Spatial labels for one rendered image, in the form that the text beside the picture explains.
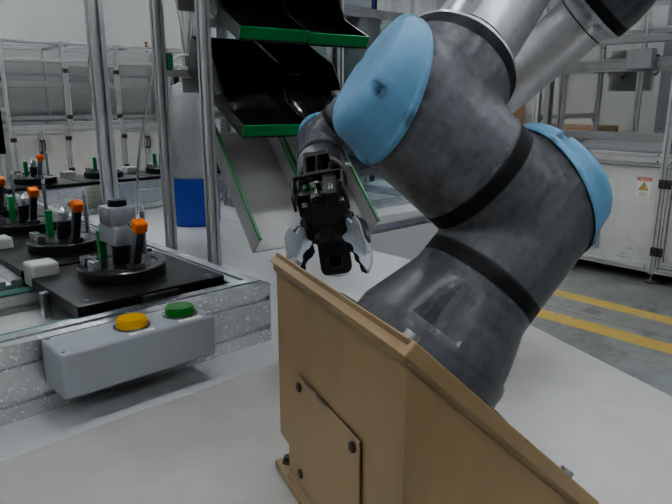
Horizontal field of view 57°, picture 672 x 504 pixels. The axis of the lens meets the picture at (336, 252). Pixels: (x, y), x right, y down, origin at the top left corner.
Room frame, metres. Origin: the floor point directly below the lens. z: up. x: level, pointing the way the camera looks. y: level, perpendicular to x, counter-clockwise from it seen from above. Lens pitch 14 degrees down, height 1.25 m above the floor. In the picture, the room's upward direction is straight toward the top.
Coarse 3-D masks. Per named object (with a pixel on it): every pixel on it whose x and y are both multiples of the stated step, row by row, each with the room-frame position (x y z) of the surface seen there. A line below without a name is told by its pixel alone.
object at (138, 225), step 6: (132, 222) 0.92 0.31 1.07; (138, 222) 0.92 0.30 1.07; (144, 222) 0.92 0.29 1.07; (132, 228) 0.92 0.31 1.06; (138, 228) 0.91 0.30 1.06; (144, 228) 0.92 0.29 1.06; (138, 234) 0.92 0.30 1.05; (132, 240) 0.93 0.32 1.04; (138, 240) 0.93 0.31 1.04; (132, 246) 0.93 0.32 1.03; (138, 246) 0.93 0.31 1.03; (132, 252) 0.93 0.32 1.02; (138, 252) 0.93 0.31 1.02; (132, 258) 0.93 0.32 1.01; (138, 258) 0.94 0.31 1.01
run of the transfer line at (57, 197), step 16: (16, 192) 1.98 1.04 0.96; (48, 192) 2.02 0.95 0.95; (64, 192) 2.05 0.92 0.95; (80, 192) 2.09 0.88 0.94; (96, 192) 2.14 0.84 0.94; (128, 192) 2.21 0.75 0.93; (144, 192) 2.25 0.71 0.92; (160, 192) 2.29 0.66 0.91; (96, 208) 2.13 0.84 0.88; (144, 208) 2.25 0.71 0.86
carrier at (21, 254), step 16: (64, 208) 1.17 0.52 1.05; (48, 224) 1.18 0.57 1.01; (64, 224) 1.16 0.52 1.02; (0, 240) 1.16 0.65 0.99; (32, 240) 1.14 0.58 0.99; (48, 240) 1.14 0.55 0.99; (64, 240) 1.14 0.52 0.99; (80, 240) 1.13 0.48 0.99; (0, 256) 1.10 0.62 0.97; (16, 256) 1.10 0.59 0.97; (32, 256) 1.10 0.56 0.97; (48, 256) 1.10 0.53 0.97; (64, 256) 1.10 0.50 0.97; (96, 256) 1.10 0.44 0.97; (16, 272) 1.02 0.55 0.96
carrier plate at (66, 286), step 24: (168, 264) 1.04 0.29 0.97; (192, 264) 1.04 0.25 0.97; (48, 288) 0.90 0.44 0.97; (72, 288) 0.90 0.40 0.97; (96, 288) 0.90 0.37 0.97; (120, 288) 0.90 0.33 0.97; (144, 288) 0.90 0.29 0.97; (168, 288) 0.91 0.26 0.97; (192, 288) 0.93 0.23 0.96; (72, 312) 0.83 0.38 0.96; (96, 312) 0.83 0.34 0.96
